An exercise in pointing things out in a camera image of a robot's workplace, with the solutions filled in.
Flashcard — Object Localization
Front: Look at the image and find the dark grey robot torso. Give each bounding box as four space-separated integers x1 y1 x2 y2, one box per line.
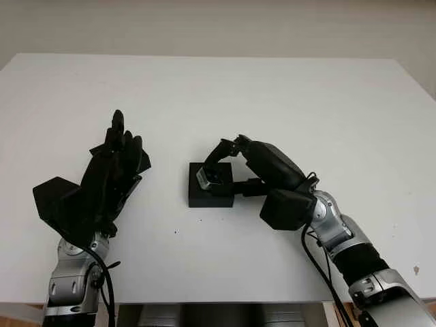
117 302 324 327

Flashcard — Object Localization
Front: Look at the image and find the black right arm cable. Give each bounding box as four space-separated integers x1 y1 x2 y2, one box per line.
300 172 352 327

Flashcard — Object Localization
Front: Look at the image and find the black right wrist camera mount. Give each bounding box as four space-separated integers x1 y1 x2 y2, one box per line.
259 188 316 233

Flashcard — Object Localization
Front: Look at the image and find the black camera box base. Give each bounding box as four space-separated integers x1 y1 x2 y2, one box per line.
187 161 236 209

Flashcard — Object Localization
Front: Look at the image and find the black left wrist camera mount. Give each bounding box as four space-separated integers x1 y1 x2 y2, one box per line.
32 176 87 243

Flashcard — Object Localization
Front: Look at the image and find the small silver cube camera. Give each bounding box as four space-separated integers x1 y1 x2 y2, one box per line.
196 166 226 192

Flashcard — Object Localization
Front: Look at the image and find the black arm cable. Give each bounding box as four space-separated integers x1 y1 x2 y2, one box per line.
84 245 122 327
300 172 352 327

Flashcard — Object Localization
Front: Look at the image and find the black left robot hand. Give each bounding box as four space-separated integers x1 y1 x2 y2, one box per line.
80 109 144 240

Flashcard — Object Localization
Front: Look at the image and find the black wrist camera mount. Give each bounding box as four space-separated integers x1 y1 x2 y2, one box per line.
32 176 87 243
259 188 316 233

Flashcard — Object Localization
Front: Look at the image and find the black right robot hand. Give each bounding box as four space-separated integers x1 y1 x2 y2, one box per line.
203 134 307 198

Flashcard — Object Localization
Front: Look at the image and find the white table leg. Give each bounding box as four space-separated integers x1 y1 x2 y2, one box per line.
322 302 339 327

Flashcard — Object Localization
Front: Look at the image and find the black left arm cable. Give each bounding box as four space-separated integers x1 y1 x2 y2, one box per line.
84 245 122 327

